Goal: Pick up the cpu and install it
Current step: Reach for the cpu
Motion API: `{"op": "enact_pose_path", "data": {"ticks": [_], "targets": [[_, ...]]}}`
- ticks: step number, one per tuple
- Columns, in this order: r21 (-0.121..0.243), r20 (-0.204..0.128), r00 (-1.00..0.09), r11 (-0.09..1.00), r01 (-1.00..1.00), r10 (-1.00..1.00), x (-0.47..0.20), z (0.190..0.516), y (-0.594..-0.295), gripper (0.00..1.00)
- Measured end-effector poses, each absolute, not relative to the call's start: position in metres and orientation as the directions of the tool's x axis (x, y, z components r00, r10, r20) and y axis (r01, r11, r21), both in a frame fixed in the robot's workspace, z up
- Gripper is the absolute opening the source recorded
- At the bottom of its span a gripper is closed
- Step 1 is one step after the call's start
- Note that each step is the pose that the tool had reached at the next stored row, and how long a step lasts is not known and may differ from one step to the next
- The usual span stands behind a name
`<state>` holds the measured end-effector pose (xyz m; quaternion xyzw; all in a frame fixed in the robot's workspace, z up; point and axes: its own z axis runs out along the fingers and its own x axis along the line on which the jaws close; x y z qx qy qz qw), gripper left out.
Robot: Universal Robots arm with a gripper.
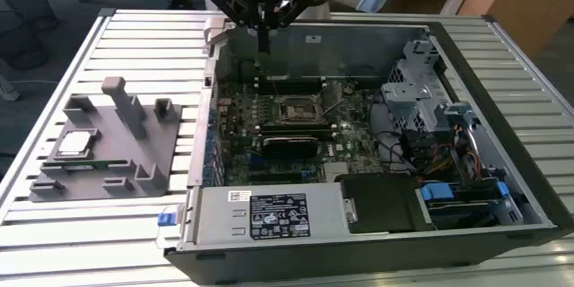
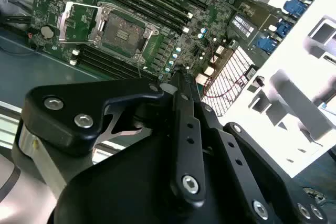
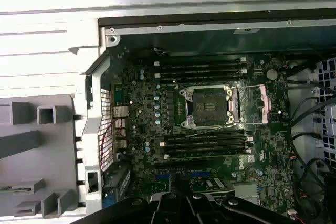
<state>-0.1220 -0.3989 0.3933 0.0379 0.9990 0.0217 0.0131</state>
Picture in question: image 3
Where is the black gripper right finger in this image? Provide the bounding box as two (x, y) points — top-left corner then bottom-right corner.
(180, 173), (300, 224)

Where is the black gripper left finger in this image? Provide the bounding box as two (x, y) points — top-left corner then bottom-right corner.
(80, 173), (184, 224)

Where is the metal socket cover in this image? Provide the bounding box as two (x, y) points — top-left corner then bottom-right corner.
(227, 83), (273, 125)

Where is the CPU socket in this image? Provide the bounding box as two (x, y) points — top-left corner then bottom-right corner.
(180, 84), (235, 130)

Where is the silver chipset heatsink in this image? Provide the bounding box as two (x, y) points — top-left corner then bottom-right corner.
(233, 183), (259, 205)

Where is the black RAM slot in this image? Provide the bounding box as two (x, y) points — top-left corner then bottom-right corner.
(164, 129), (250, 137)
(157, 62), (245, 71)
(153, 56), (248, 65)
(159, 142), (254, 151)
(159, 136), (254, 145)
(153, 68), (248, 77)
(164, 149), (253, 158)
(157, 74), (245, 82)

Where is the green motherboard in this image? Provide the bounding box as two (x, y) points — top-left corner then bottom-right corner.
(110, 47), (299, 209)

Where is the black PC case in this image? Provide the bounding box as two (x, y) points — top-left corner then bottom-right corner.
(67, 10), (336, 224)

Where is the grey parts rack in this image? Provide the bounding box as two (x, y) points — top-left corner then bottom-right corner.
(0, 95), (79, 219)

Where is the green RAM stick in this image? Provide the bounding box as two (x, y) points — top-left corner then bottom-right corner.
(0, 186), (31, 192)

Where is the silver drive cage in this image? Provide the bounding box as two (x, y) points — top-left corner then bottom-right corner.
(312, 58), (336, 162)

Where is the round coin battery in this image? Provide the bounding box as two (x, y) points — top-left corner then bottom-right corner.
(265, 68), (278, 80)

